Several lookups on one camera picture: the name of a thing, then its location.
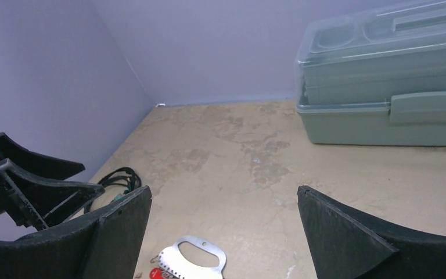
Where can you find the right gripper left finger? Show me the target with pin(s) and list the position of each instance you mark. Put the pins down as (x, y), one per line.
(105, 243)

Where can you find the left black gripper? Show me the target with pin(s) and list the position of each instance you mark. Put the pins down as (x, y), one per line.
(33, 190)

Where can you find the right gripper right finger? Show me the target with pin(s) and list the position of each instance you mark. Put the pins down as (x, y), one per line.
(345, 242)

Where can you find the silver foot-shaped keyring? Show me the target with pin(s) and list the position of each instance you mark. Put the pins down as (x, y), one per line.
(173, 264)

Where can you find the green plastic storage box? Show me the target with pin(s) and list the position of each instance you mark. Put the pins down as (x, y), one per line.
(376, 77)

